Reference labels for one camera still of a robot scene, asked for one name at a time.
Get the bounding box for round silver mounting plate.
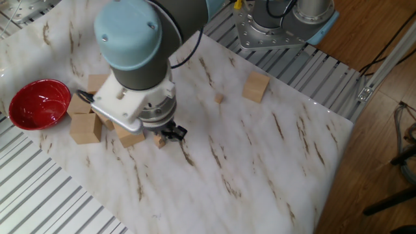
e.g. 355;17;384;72
0;0;62;25

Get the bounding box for thin black floor cable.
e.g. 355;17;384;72
359;9;416;77

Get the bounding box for large wooden cube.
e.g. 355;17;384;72
96;112;115;131
66;93;94;114
87;73;110;95
69;112;103;145
241;71;271;104
112;122;146;149

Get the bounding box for black chair leg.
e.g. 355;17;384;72
389;146;416;166
362;185;416;217

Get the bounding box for grey cable coil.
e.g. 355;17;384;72
393;101;416;185

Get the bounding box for white plastic wrist bracket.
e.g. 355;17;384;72
92;70;177;129

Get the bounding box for red glossy bowl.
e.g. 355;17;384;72
8;79;72;131

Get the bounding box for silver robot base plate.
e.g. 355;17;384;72
232;6;308;52

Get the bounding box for thick black wrist cable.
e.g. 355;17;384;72
170;27;205;70

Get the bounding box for aluminium frame post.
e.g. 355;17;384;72
350;19;416;124

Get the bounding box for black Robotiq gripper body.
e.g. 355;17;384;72
151;120;178;135

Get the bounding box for white marble pattern sheet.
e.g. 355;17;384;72
0;0;354;234

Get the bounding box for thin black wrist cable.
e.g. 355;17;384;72
76;89;96;105

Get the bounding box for silver wrist adapter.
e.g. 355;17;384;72
92;94;178;135

